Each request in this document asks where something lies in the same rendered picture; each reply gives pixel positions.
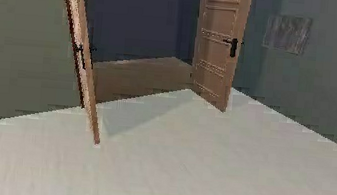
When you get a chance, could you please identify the brown wooden room door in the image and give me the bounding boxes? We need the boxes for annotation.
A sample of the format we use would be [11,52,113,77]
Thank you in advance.
[49,0,113,146]
[188,0,253,114]

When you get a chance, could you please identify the black door handle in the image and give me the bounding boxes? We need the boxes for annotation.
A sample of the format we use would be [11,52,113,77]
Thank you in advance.
[222,37,245,59]

